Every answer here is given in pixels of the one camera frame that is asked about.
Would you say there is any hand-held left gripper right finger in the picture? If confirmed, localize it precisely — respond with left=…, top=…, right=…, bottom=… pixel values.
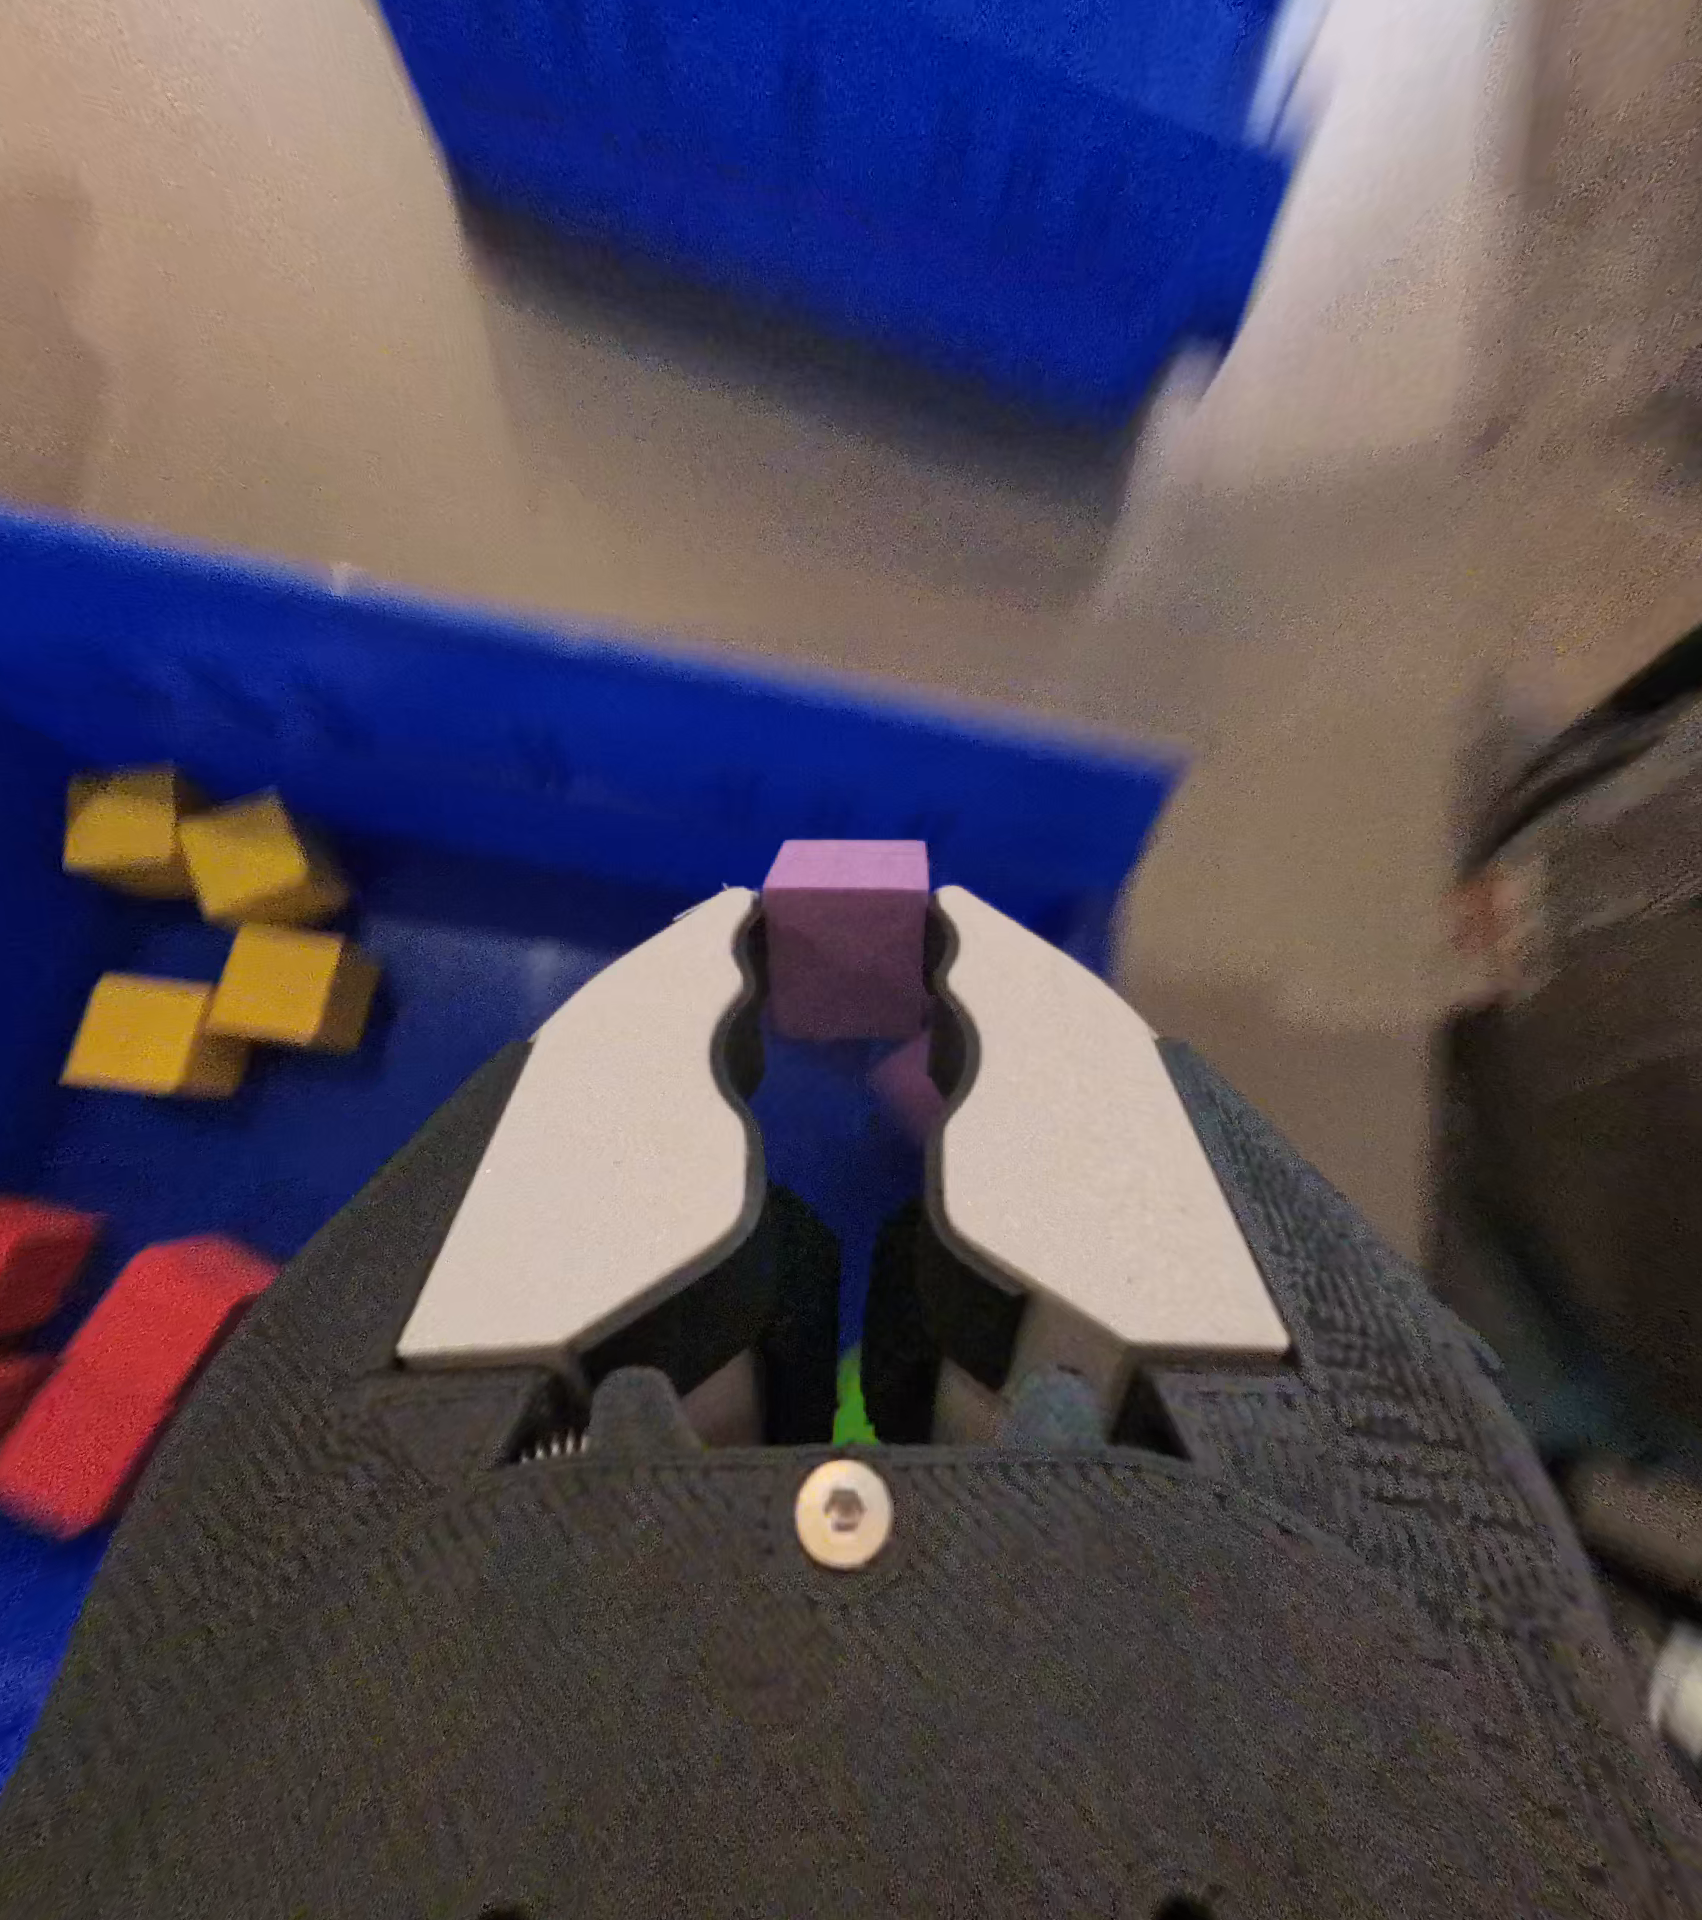
left=925, top=885, right=1297, bottom=1369

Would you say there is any blue plastic bin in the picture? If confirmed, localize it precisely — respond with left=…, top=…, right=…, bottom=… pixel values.
left=375, top=0, right=1309, bottom=435
left=0, top=486, right=1184, bottom=1920

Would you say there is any purple cube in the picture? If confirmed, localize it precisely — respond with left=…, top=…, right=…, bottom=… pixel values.
left=874, top=1042, right=945, bottom=1146
left=761, top=841, right=933, bottom=1042

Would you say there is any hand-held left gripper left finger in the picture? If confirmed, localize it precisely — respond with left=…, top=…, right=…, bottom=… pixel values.
left=394, top=891, right=769, bottom=1375

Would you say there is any black office chair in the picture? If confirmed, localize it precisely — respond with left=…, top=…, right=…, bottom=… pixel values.
left=1437, top=555, right=1702, bottom=1804

